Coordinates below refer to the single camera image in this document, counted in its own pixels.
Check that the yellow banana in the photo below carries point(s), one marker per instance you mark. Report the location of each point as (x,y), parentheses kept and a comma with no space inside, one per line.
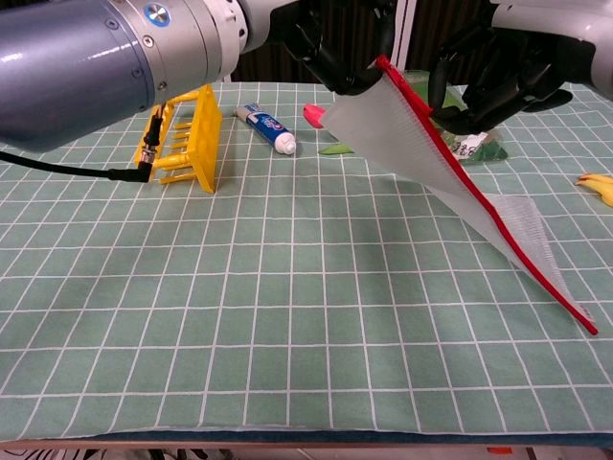
(601,187)

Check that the white mesh zipper pouch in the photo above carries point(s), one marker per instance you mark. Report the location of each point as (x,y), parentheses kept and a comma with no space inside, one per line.
(383,129)

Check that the white frame post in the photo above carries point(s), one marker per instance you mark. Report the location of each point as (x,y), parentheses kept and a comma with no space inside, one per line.
(406,29)

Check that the green checkered tablecloth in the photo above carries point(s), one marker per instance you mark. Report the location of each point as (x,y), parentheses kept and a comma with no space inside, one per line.
(143,287)

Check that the black pleated curtain backdrop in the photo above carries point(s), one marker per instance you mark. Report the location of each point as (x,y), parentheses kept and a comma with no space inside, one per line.
(431,19)

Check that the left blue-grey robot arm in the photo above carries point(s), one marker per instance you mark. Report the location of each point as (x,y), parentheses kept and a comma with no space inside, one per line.
(72,62)

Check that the pink artificial tulip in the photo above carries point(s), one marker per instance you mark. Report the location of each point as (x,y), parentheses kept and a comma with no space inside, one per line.
(313,116)

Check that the green blister package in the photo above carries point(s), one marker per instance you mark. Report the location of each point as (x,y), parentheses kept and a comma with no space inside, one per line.
(493,152)

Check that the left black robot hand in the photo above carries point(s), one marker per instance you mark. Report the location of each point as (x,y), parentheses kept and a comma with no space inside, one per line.
(335,48)

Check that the blue white toothpaste tube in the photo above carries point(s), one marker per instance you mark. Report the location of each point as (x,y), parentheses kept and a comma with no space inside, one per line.
(268,129)

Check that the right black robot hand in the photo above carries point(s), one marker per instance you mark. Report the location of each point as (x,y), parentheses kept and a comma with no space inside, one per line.
(503,76)

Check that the yellow plastic rack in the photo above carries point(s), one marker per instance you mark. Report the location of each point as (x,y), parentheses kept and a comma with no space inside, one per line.
(203,139)

